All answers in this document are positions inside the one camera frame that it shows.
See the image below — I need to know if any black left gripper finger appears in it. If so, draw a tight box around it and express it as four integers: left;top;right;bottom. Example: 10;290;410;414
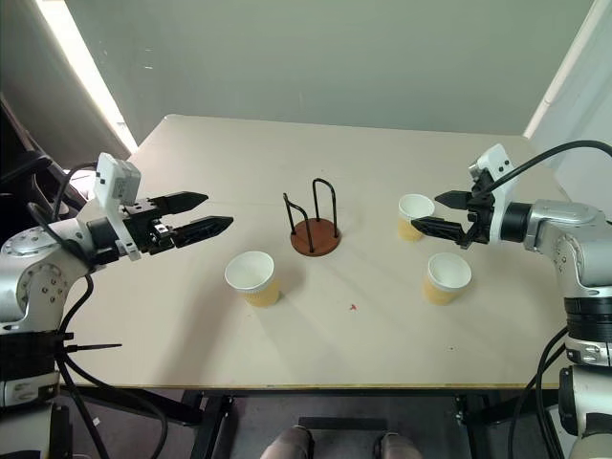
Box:
157;191;210;215
172;215;235;250

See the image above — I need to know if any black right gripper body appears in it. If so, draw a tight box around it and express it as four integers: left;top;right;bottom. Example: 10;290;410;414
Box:
457;168;497;250

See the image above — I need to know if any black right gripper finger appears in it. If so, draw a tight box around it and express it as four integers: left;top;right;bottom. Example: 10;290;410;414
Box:
410;215;469;246
433;189;475;209

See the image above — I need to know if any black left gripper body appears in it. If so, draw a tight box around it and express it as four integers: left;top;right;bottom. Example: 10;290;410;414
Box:
120;197;178;255

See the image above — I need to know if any yellow ribbed paper cup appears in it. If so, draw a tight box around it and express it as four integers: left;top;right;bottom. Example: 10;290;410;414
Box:
397;193;437;244
422;251;473;308
224;250;282;309

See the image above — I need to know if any black zip tie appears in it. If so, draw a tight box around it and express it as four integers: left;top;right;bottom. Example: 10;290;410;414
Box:
63;341;123;356

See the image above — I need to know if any dark chair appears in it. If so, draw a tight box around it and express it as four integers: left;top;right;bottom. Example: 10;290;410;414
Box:
0;95;99;216

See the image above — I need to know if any dark rounded shape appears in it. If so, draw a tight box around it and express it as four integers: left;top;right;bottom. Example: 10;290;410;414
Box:
264;426;316;459

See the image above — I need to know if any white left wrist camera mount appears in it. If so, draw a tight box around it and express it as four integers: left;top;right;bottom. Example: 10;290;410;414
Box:
93;152;143;262

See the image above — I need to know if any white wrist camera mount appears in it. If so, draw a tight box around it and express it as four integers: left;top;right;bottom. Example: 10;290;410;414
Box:
93;152;143;262
468;142;515;246

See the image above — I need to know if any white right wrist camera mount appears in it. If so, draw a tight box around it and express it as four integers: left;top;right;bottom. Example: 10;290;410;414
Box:
468;142;515;246

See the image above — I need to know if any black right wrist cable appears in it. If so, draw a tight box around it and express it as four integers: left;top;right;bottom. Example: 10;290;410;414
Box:
477;140;612;195

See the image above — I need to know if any brown cup holder stand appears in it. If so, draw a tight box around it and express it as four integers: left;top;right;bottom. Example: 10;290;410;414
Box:
282;177;343;259

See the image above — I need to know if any white wall conduit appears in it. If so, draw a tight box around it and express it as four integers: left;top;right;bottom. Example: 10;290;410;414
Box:
522;0;609;140

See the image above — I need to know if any black right torso cable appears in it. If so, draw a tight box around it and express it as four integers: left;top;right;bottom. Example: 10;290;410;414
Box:
507;328;571;459

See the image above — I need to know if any black metal table frame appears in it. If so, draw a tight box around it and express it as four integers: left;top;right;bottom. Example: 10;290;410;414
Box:
71;383;561;459

